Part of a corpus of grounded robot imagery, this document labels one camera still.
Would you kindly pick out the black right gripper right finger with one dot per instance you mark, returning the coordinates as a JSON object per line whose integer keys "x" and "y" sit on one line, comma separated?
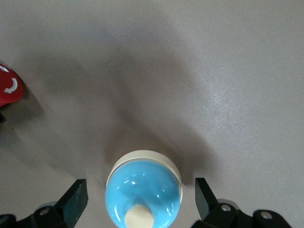
{"x": 206, "y": 202}

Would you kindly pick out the blue bell with cream knob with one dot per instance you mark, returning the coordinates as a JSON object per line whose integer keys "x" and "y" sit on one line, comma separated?
{"x": 142, "y": 185}

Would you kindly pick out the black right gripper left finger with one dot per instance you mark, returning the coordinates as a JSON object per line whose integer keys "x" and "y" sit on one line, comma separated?
{"x": 71, "y": 202}

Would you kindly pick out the red emergency stop button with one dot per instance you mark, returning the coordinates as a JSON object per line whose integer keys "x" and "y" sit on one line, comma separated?
{"x": 9, "y": 83}

